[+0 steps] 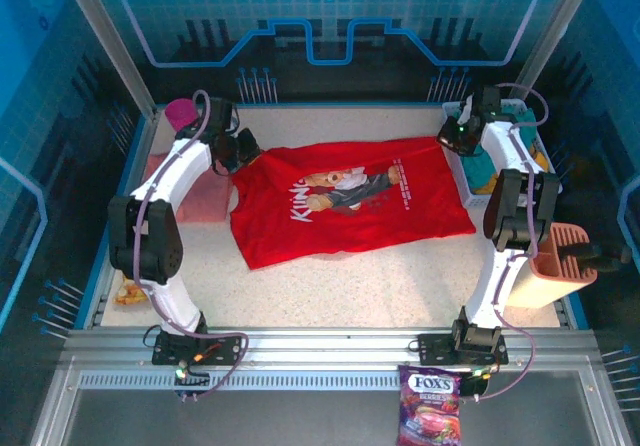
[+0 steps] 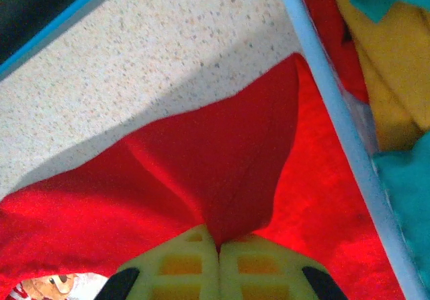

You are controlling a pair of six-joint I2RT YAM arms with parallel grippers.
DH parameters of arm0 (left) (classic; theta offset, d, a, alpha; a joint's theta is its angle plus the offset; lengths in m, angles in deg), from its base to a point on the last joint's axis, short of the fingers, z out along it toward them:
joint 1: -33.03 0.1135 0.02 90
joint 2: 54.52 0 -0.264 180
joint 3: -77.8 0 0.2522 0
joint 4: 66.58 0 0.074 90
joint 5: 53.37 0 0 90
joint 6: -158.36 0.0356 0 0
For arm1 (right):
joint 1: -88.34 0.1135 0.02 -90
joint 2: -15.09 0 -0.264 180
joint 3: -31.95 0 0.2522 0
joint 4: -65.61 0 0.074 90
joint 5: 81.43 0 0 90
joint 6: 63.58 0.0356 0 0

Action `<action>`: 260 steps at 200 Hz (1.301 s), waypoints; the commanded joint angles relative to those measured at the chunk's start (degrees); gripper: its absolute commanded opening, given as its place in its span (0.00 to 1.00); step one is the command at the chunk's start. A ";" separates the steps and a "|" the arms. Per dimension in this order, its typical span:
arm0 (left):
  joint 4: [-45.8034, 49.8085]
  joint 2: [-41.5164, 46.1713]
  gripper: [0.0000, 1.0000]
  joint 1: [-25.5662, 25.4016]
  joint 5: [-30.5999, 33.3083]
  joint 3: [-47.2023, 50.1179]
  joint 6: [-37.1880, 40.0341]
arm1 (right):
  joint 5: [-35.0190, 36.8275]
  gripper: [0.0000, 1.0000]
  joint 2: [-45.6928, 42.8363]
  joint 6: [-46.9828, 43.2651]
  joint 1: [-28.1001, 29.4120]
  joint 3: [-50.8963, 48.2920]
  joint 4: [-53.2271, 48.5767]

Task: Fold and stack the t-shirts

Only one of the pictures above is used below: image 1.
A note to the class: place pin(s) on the red printed t-shirt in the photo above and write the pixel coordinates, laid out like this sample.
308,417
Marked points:
350,226

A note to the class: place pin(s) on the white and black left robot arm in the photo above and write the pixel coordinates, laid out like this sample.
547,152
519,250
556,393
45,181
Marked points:
170,166

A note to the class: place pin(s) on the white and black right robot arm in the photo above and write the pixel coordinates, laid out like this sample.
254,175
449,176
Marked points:
500,141

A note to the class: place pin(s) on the teal t-shirt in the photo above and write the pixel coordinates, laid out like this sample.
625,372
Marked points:
475,171

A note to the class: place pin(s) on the folded pink t-shirt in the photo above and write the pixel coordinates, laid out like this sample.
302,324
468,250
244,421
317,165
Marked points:
205,201

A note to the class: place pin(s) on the magenta plastic goblet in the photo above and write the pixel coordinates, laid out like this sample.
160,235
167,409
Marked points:
180,113

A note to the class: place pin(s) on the white plastic basket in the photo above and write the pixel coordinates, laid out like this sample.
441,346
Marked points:
472,199

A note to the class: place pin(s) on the mustard yellow t-shirt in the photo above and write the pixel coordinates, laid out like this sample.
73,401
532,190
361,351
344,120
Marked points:
540,161

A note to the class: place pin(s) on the terracotta plastic utensil holder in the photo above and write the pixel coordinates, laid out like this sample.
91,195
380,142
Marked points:
540,286

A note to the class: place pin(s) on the yellow chips bag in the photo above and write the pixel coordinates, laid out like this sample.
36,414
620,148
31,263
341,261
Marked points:
127,293

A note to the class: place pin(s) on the black utensil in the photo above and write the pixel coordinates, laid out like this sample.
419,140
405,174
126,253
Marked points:
600,256

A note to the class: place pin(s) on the purple Fox's candy bag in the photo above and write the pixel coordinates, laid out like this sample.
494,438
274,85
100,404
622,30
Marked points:
430,416

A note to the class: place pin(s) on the aluminium frame post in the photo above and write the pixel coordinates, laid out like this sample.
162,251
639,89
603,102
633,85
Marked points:
110,41
555,26

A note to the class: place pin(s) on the aluminium side rail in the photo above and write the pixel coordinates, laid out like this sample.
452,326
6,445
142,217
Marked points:
100,296

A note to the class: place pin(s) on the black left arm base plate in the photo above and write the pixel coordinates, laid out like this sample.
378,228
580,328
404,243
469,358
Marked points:
225,351

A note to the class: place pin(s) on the aluminium frame rail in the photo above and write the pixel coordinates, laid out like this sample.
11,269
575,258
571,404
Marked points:
325,346

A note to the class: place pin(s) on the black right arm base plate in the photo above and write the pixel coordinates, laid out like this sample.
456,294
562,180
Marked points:
435,348

